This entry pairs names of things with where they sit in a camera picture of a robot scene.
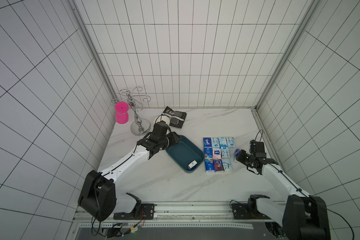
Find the blue barcode tissue pack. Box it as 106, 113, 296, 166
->
234, 149, 241, 161

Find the light blue striped tissue pack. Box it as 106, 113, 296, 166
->
222, 159, 233, 171

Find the light blue figures tissue pack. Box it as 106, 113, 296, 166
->
221, 146, 230, 159

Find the light blue cartoon tissue pack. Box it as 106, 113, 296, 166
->
219, 137, 228, 147

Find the pink white Tempo tissue pack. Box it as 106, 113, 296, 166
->
212, 148, 222, 159

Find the white Vinda tissue pack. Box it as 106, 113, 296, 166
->
188, 161, 198, 170

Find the light blue Vinda tissue pack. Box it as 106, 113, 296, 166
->
211, 138, 220, 148

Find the dark blue Tempo tissue pack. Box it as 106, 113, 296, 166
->
203, 138, 212, 148

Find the blue orange Vinda tissue pack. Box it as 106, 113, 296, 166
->
204, 148, 213, 159

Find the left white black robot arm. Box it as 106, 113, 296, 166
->
78, 121, 181, 222

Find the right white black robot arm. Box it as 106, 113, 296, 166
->
230, 140, 331, 240

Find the teal plastic storage box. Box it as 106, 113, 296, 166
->
166, 135, 204, 173

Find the white ceramic bowl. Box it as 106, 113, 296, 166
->
155, 115, 170, 125

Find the chrome cup holder stand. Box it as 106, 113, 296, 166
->
112, 87, 151, 136

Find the black snack packet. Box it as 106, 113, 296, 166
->
163, 107, 187, 129

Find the pink plastic cup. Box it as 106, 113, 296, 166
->
115, 102, 129, 125

